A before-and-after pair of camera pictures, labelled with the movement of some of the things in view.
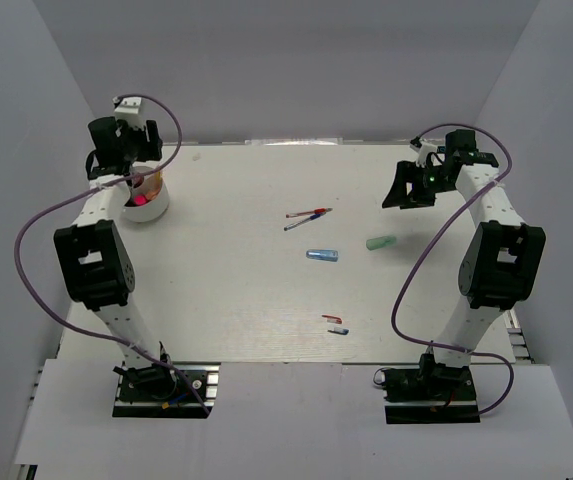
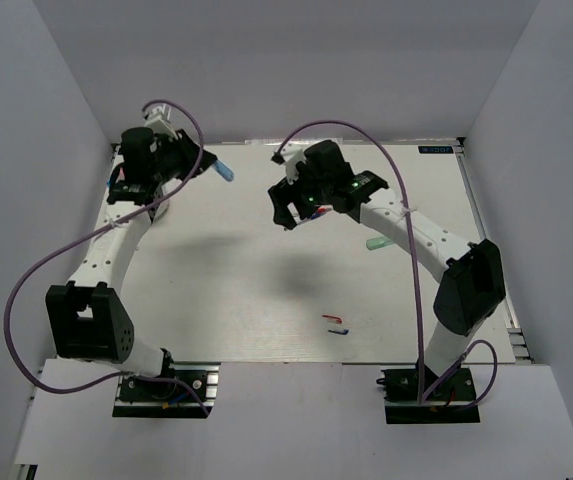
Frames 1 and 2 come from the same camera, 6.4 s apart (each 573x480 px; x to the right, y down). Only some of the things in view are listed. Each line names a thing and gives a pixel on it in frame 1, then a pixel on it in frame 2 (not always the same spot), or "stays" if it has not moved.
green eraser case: [376, 243] stays
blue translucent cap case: [322, 255] → [224, 171]
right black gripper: [398, 192] → [284, 194]
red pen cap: [332, 317] stays
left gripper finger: [155, 142] → [207, 159]
